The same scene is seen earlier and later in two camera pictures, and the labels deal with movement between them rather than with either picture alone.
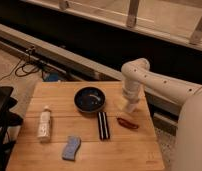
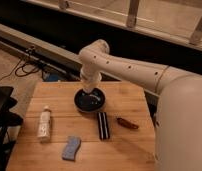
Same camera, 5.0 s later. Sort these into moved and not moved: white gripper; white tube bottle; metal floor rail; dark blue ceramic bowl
Moved: white gripper
Not moved: dark blue ceramic bowl; white tube bottle; metal floor rail
